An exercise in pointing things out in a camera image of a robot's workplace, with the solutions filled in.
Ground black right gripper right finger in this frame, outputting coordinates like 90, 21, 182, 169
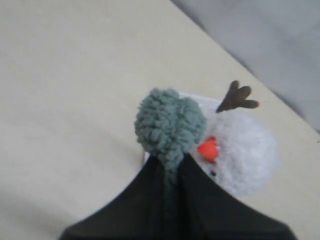
178, 154, 296, 240

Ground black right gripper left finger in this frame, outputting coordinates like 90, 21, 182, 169
60, 156, 171, 240

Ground white plush snowman toy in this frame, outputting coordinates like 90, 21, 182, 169
197, 80, 280, 197

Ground green knitted cloth piece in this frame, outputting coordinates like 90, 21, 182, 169
134, 88, 207, 205

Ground white plastic tray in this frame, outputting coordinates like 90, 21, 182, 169
141, 93, 220, 170

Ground white backdrop curtain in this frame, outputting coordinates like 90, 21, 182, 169
174, 0, 320, 130

